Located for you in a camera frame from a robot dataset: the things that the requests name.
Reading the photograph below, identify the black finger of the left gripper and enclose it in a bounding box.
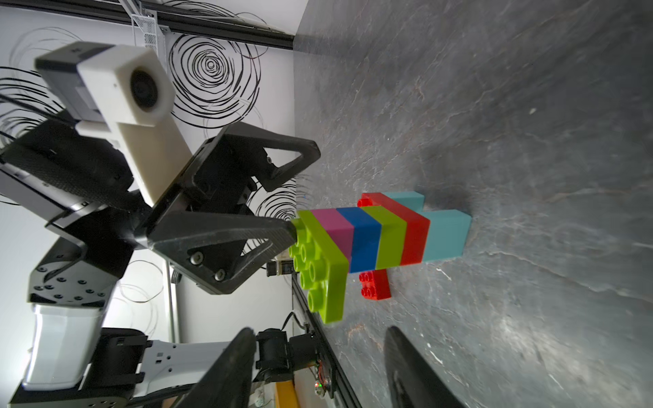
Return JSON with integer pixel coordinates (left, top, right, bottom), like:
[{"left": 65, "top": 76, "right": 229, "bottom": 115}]
[
  {"left": 224, "top": 122, "right": 321, "bottom": 192},
  {"left": 147, "top": 212, "right": 297, "bottom": 295}
]

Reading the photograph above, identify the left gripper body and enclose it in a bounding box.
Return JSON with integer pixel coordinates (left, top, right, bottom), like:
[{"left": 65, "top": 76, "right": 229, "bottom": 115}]
[{"left": 134, "top": 127, "right": 265, "bottom": 240}]

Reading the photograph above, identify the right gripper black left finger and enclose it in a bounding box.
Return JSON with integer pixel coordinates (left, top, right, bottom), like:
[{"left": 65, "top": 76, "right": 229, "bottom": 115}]
[{"left": 179, "top": 328, "right": 256, "bottom": 408}]

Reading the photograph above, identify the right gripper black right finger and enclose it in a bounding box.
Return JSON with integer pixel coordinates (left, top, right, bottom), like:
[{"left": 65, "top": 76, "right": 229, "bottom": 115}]
[{"left": 384, "top": 326, "right": 464, "bottom": 408}]

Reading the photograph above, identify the pink lego brick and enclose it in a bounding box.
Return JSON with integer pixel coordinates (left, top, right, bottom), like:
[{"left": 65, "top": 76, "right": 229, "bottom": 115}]
[{"left": 311, "top": 208, "right": 355, "bottom": 261}]

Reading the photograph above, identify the blue lego brick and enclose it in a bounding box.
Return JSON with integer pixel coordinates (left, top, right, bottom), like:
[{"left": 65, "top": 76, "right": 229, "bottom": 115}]
[{"left": 337, "top": 207, "right": 382, "bottom": 273}]

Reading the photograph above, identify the small red lego brick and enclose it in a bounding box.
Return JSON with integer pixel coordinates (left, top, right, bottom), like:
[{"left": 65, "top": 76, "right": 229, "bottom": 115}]
[{"left": 359, "top": 270, "right": 391, "bottom": 301}]

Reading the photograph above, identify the long green lego brick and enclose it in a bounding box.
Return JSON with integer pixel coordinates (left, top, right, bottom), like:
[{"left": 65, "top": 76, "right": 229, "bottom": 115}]
[{"left": 289, "top": 211, "right": 350, "bottom": 324}]

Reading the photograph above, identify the cyan lego brick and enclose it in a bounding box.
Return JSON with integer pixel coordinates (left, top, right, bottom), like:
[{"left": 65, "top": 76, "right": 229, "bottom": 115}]
[
  {"left": 384, "top": 191, "right": 425, "bottom": 212},
  {"left": 421, "top": 210, "right": 472, "bottom": 263}
]

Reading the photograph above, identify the small green lego brick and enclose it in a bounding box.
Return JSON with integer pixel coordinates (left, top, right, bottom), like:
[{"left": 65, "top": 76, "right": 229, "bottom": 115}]
[{"left": 362, "top": 206, "right": 407, "bottom": 270}]

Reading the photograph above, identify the long red lego brick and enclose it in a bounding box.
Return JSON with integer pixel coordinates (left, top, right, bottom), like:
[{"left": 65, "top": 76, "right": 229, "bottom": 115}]
[{"left": 357, "top": 193, "right": 430, "bottom": 266}]

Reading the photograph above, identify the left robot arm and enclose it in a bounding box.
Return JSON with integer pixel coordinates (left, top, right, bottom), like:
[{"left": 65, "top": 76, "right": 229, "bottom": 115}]
[{"left": 1, "top": 120, "right": 320, "bottom": 407}]

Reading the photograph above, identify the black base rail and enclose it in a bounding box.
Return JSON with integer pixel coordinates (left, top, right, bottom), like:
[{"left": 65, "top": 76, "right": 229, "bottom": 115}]
[{"left": 292, "top": 274, "right": 362, "bottom": 408}]

